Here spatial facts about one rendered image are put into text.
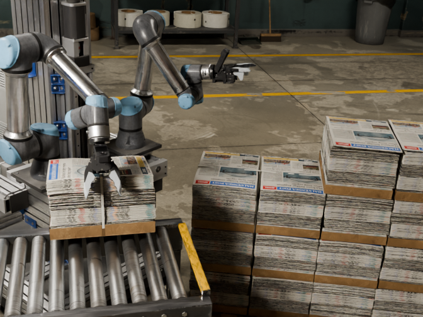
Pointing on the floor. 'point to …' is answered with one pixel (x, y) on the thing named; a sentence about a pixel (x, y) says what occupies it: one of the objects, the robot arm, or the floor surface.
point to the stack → (284, 204)
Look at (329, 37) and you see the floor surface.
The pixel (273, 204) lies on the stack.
